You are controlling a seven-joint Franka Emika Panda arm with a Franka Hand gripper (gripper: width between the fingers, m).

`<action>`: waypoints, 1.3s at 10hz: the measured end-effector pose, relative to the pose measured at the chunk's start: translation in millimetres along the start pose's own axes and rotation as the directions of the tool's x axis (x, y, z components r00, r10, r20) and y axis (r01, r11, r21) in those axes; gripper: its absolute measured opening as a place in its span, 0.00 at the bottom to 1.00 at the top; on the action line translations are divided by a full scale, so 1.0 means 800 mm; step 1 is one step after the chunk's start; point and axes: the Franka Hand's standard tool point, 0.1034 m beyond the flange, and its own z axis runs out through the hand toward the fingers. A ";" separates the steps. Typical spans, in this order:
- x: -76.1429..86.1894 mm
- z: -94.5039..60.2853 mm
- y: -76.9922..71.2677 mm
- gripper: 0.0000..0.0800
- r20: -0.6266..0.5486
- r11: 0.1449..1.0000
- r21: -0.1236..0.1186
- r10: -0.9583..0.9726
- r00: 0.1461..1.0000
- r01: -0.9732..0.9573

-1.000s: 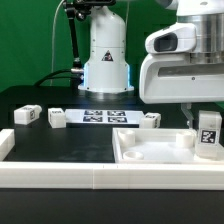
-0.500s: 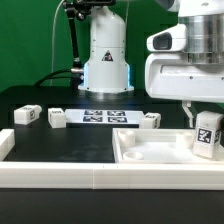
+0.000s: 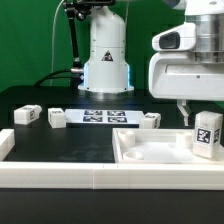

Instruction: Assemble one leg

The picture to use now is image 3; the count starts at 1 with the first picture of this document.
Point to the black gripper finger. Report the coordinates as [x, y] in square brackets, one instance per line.
[185, 110]

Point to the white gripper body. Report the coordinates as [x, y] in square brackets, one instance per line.
[174, 72]

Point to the white square tabletop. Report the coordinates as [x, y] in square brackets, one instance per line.
[154, 146]

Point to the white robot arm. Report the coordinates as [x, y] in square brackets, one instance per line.
[106, 71]

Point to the white fiducial tag plate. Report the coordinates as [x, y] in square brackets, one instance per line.
[88, 116]

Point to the white U-shaped obstacle fence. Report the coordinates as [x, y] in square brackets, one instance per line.
[206, 176]

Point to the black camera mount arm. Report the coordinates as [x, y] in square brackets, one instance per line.
[79, 10]

